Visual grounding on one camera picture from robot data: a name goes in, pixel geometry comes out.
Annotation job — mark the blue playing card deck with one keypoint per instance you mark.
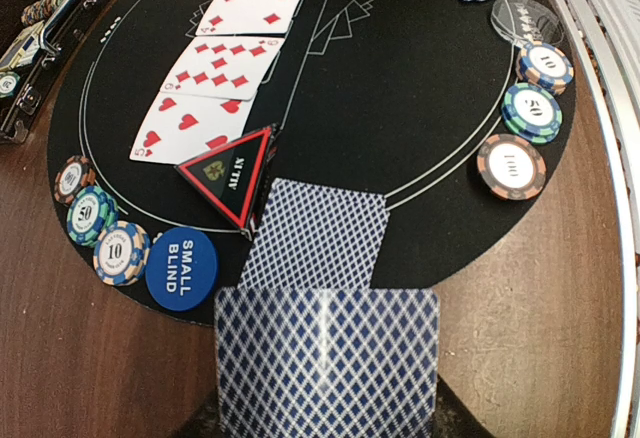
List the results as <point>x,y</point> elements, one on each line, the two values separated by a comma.
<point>327,362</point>

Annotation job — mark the clear round dealer button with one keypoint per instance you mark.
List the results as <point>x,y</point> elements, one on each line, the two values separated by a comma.
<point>521,21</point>

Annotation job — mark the red black chips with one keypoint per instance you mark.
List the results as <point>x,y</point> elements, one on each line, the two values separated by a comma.
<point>511,167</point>
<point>77,173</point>

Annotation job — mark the green chip row in case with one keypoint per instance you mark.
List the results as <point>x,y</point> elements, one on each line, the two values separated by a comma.
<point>9,82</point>

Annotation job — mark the green chips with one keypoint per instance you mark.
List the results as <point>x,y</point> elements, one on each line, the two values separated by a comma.
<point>92,211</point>
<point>532,113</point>

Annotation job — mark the red triangle all-in marker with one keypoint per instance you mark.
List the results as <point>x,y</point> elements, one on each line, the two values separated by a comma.
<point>228,176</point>

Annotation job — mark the front aluminium rail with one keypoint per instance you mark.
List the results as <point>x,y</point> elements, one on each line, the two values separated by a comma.
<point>605,34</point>

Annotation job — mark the white blue chips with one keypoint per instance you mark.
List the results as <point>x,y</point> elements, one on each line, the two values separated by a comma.
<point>546,66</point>
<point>121,253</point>

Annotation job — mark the black poker chip case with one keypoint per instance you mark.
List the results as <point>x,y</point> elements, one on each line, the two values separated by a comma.
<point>62,33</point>

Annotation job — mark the five of hearts card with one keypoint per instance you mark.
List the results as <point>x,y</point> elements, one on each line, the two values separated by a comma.
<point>178,127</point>

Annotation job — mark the blue small blind button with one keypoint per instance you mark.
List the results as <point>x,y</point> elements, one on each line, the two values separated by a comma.
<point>182,269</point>

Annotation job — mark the multicolour chip row in case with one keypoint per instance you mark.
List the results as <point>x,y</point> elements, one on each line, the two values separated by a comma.
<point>39,11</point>

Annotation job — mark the nine of diamonds card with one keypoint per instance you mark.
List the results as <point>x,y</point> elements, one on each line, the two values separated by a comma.
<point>222,66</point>

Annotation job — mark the round black poker mat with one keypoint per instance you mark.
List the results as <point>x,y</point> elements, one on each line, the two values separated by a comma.
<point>385,96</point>

